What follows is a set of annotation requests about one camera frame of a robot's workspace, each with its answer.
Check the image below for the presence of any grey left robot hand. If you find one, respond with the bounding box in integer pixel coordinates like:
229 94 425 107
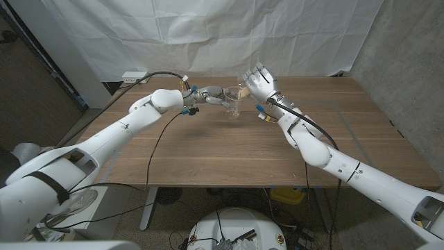
189 85 241 109

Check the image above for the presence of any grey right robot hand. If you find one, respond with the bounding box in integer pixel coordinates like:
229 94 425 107
242 62 280 104

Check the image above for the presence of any clear plastic cup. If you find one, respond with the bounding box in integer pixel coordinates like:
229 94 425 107
237 76 253 100
223 86 244 121

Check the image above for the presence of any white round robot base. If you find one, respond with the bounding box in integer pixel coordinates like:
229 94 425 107
187 207 288 250

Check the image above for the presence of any white power strip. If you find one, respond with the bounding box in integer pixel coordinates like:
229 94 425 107
121 71 151 85

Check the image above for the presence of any white wrinkled backdrop sheet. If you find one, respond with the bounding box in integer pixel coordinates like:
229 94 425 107
40 0 385 83

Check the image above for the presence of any black round floor object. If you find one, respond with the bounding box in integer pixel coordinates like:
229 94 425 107
155 187 184 206

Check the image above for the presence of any yellow floor object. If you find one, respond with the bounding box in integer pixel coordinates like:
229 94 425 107
269 187 307 205

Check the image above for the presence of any white table leg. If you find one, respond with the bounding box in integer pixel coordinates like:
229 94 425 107
139 187 160 231

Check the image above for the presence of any grey table leg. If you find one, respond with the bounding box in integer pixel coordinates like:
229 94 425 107
314 188 336 234

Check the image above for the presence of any white sneaker shoe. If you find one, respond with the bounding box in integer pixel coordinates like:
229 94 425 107
64 189 99 219

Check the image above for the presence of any grey bubble wrap roll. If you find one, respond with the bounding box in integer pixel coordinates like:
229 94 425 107
12 142 44 166

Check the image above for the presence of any white robot torso edge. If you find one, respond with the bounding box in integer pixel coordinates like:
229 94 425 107
0 240 142 250

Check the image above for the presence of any person in dark clothing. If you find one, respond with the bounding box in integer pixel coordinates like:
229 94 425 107
0 145 22 188

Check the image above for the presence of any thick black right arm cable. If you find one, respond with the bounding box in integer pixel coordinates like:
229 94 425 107
266 97 343 250

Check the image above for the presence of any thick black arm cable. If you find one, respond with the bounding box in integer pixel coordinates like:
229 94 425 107
266 97 343 250
55 70 192 149

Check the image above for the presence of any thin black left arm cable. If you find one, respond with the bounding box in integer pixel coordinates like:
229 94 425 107
41 108 201 232

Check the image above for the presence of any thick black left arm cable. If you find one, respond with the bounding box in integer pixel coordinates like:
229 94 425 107
55 70 192 149

